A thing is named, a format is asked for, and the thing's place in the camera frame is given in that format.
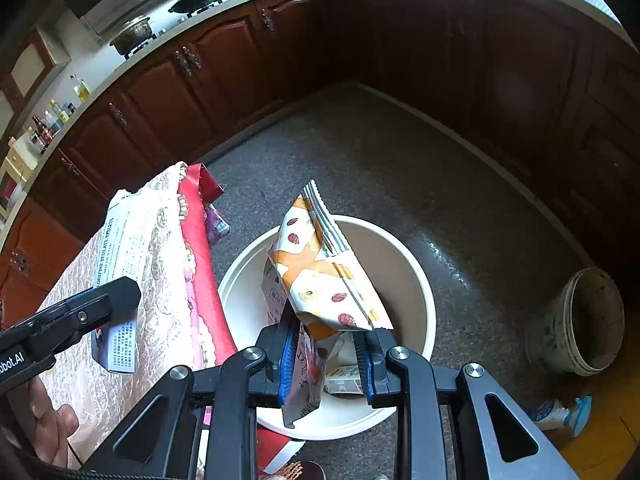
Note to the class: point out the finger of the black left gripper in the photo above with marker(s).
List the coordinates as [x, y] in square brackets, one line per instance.
[123, 294]

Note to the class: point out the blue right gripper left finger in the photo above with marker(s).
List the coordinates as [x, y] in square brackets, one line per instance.
[289, 322]

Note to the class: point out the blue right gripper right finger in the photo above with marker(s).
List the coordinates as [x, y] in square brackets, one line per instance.
[365, 365]

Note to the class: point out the orange white snack bag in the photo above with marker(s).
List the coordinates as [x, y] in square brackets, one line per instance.
[311, 266]

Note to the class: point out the small green white carton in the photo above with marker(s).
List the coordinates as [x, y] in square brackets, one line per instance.
[344, 381]

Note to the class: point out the person's left hand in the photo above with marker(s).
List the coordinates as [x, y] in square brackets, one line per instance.
[53, 425]

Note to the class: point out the cream quilted tablecloth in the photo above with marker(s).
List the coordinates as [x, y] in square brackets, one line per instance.
[109, 370]

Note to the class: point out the red pink under-cloth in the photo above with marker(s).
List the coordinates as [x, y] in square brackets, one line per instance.
[199, 220]

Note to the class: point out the cream microwave oven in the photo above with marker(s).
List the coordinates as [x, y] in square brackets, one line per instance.
[18, 166]

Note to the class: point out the dark red sauce bottle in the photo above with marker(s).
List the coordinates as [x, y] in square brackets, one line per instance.
[44, 131]

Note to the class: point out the blue white spray bottle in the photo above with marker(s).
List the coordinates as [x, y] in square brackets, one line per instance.
[553, 415]

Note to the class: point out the yellow oil bottle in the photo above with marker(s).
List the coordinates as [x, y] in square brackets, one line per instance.
[80, 87]

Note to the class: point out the dark cooking pot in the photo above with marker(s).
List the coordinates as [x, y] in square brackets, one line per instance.
[134, 33]

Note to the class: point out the lower wooden base cabinets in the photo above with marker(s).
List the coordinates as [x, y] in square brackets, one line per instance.
[547, 88]

